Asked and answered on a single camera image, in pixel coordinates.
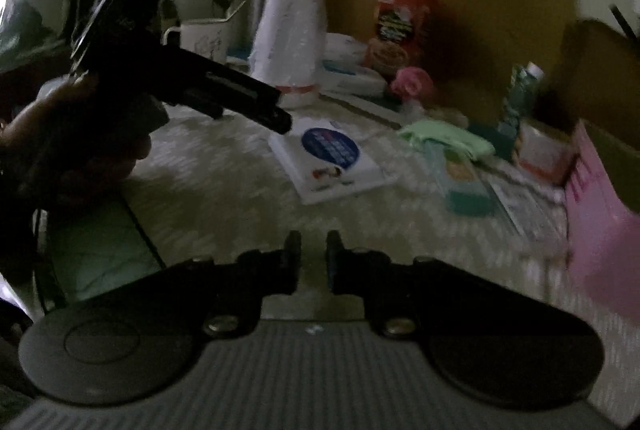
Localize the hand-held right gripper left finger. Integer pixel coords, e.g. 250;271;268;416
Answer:
150;230;303;339

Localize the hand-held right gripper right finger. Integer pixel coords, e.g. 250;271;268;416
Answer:
326;230;501;339

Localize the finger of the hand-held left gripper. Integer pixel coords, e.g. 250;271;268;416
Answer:
169;89;225;120
164;46;294;134

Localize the white packet with blue circle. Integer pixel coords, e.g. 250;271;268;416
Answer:
268;117;399;205

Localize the teal and yellow packet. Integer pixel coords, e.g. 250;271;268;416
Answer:
430;143;496;216

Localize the light green cloth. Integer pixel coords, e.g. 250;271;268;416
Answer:
397;120;496;159

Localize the patterned paper packet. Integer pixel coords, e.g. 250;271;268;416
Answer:
487;175;566;241

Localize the pink and gold tin box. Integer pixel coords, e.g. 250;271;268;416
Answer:
550;18;640;326

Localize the person's left hand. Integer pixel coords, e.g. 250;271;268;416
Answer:
0;74;152;208

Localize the white printed mug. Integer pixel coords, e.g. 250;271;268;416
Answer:
162;18;236;64

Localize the plastic-wrapped stack of cups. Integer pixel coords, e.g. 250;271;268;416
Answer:
250;0;328;108

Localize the white tissue pack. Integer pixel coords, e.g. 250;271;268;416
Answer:
322;33;371;67
320;65;389;99

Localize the red snack box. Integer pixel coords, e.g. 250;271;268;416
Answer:
364;0;446;78

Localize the pink round object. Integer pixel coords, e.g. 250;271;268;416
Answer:
390;66;435;99

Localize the black framed green panel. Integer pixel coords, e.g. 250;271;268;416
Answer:
35;195;168;311

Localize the small white orange box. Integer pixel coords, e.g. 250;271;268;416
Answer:
515;120;576;184

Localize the green toothpaste tube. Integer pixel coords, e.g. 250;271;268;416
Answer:
497;62;545;136

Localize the black tape strip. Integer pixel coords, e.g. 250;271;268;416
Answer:
610;3;639;39

